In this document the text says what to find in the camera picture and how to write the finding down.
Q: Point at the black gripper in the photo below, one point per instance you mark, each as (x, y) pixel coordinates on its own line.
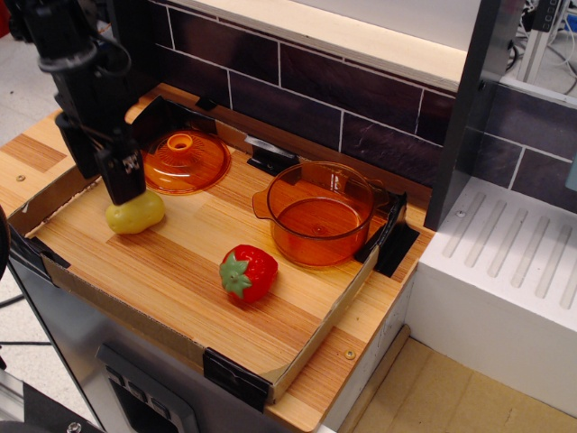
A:
(94, 103)

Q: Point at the yellow toy potato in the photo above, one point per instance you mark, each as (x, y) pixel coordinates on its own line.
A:
(136, 215)

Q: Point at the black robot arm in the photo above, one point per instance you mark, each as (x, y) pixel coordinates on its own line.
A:
(65, 39)

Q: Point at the orange transparent pot lid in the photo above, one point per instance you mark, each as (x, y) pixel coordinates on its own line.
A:
(184, 162)

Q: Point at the orange transparent pot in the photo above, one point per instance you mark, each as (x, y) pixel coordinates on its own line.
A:
(319, 211)

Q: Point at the cardboard fence with black tape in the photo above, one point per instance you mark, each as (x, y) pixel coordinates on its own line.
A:
(163, 286)

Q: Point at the red toy strawberry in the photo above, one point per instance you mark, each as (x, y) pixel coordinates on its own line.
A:
(248, 273)

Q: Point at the white toy sink drainboard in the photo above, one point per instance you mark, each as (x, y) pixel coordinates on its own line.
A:
(495, 290)

